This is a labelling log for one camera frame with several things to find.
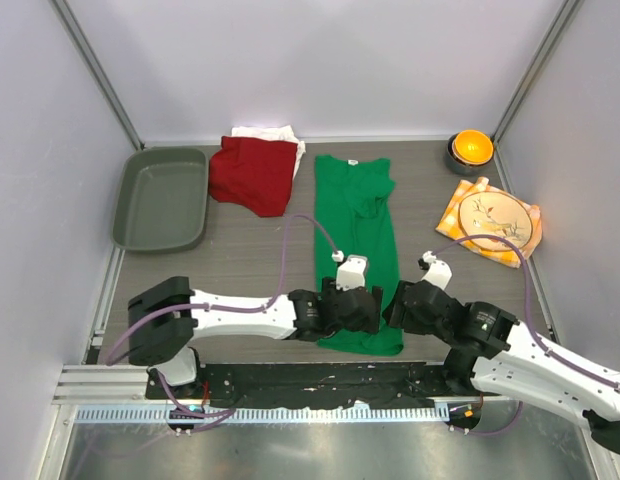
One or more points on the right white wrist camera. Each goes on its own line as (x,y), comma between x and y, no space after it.
(436,271)

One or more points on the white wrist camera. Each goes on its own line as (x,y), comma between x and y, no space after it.
(351,271)
(436,271)

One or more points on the orange checkered cloth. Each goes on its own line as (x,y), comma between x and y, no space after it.
(489,248)

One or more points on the white folded t shirt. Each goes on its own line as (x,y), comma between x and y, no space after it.
(284,133)

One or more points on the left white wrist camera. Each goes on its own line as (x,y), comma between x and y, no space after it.
(351,271)

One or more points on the floral ceramic plate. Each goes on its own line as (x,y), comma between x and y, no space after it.
(496,214)

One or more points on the left aluminium frame post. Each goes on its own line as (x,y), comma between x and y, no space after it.
(91,61)

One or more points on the grey plastic tray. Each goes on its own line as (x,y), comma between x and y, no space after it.
(162,201)

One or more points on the right aluminium frame post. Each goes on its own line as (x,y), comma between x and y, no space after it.
(551,39)

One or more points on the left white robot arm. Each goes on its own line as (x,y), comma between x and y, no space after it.
(167,317)

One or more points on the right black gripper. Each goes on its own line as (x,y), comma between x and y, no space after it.
(392,314)

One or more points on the orange bowl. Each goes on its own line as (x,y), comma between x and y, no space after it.
(473,147)

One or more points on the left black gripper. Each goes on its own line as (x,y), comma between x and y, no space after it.
(366,324)

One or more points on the white slotted cable duct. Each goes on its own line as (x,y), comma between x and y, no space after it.
(160,413)

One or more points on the aluminium frame post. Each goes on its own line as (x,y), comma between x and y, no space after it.
(551,39)
(91,61)

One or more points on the grey bowl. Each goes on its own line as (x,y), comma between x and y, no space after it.
(460,168)

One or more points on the green t shirt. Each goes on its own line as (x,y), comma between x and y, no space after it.
(351,203)

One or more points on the red folded t shirt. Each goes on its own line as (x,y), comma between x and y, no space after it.
(254,173)

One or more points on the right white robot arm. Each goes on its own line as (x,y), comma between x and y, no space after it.
(492,352)

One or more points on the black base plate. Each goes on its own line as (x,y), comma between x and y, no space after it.
(323,385)

